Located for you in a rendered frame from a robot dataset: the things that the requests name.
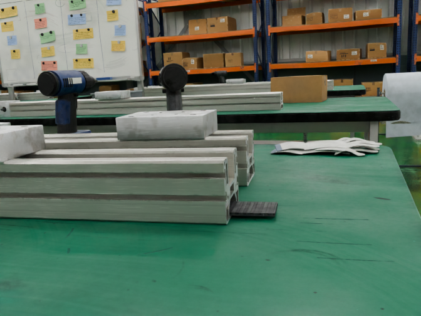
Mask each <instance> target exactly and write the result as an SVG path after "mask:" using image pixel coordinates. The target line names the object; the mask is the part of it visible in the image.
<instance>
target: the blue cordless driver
mask: <svg viewBox="0 0 421 316"><path fill-rule="evenodd" d="M96 82H98V80H95V79H94V78H93V77H92V76H90V75H89V74H87V72H85V71H77V70H54V71H44V72H42V73H41V74H40V75H39V77H38V81H37V84H38V89H39V91H40V92H41V93H42V94H43V95H45V96H47V97H57V96H58V99H57V100H56V101H55V122H56V124H57V134H89V133H91V131H90V130H77V120H76V109H77V108H78V106H77V97H78V94H80V93H86V92H87V91H89V89H90V88H91V87H93V86H94V84H95V83H96Z"/></svg>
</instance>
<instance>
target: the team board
mask: <svg viewBox="0 0 421 316"><path fill-rule="evenodd" d="M54 70H77V71H85V72H87V74H89V75H90V76H92V77H93V78H94V79H95V80H98V82H119V81H132V80H135V81H137V88H138V90H143V92H142V97H145V94H144V85H143V80H144V72H143V56H142V41H141V33H140V18H139V9H138V0H0V74H1V82H2V87H4V88H6V87H7V88H8V93H9V100H15V95H14V87H22V86H34V85H38V84H37V81H38V77H39V75H40V74H41V73H42V72H44V71H54Z"/></svg>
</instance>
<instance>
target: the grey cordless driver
mask: <svg viewBox="0 0 421 316"><path fill-rule="evenodd" d="M159 82H160V84H161V85H162V86H163V87H164V88H166V89H162V93H166V98H167V111H178V110H183V108H182V96H181V92H184V87H185V85H186V83H187V82H188V74H187V72H186V70H185V68H184V67H183V66H182V65H180V64H177V63H171V64H168V65H166V66H164V67H163V68H162V69H161V71H160V73H159Z"/></svg>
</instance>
